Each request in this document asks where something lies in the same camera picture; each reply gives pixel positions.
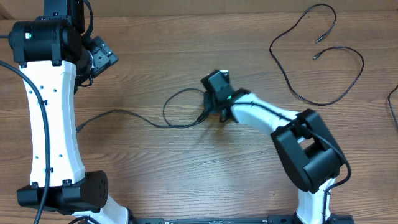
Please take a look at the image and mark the black USB cable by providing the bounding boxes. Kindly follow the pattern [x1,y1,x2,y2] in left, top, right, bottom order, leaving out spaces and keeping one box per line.
[75,88,210,134]

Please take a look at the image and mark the thin black cable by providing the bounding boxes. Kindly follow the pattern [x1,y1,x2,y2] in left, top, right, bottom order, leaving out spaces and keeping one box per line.
[269,3,365,107]

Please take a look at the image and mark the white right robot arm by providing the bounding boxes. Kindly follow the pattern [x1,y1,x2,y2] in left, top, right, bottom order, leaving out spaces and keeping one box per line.
[201,70,354,223]

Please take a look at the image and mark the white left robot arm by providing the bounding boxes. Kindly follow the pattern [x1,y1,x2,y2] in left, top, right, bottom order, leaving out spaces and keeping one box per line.
[8,1,134,223]

